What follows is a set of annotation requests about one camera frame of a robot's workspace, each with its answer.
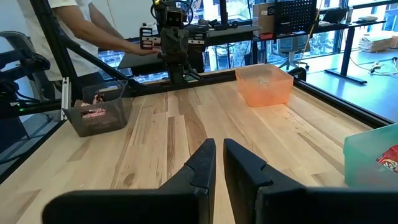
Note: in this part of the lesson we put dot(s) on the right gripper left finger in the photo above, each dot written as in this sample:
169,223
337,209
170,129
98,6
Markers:
186,202

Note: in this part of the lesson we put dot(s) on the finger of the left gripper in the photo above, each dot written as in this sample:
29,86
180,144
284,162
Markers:
182,43
168,43

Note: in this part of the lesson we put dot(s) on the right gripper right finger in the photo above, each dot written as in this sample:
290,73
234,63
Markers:
280,205

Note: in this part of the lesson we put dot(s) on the clear-wrapped green candy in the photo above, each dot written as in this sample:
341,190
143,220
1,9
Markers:
263,81

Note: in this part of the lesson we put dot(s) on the red KitKat bar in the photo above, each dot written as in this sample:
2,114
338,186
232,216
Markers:
390,160

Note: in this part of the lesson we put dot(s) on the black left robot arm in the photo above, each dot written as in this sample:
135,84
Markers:
177,73

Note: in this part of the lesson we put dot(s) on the person's forearm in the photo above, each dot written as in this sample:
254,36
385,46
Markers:
105,21
105,37

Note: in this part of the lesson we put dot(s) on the person's hand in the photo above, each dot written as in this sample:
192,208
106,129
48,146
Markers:
143,49

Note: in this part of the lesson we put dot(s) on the dark grey desk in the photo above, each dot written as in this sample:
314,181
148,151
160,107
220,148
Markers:
224,31

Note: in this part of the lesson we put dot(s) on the person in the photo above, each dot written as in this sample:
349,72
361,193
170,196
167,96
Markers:
87,67

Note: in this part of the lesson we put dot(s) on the cardboard box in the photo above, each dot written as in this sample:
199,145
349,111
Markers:
262,21

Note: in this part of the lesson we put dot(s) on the teal translucent plastic bin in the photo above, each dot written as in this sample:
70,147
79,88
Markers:
360,161

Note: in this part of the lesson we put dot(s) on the orange translucent plastic bin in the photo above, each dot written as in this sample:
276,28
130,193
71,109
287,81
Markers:
264,93

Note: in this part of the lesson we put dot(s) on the grey translucent plastic bin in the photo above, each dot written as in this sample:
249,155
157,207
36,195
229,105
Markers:
102,127

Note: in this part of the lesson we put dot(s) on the dark swivel chair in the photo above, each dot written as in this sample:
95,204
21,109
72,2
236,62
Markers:
290,46

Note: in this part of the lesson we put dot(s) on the grey office chair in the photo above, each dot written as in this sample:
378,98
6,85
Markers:
18,43

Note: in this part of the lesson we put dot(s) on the dark laptop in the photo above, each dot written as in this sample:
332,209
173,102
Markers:
334,15

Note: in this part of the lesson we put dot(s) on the long black desk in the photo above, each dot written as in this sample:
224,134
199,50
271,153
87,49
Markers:
348,46

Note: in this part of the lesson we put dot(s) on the stack of papers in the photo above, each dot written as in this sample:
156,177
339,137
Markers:
374,43

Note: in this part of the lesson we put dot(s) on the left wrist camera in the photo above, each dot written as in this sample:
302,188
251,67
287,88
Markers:
174,18

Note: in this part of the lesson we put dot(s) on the black aluminium table frame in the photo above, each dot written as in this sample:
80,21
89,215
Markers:
57,46

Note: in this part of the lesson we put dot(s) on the silver frame bracket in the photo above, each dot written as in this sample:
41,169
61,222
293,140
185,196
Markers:
65,99

